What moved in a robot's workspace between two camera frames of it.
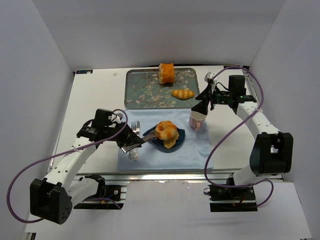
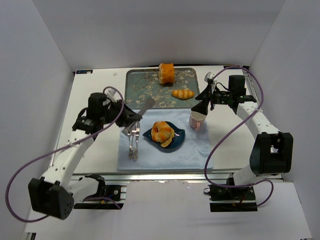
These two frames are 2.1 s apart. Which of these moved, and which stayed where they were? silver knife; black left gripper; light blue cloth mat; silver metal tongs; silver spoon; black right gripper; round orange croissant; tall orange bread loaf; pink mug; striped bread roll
Moved: black left gripper; round orange croissant; silver metal tongs
Stayed: silver spoon; striped bread roll; pink mug; black right gripper; tall orange bread loaf; silver knife; light blue cloth mat
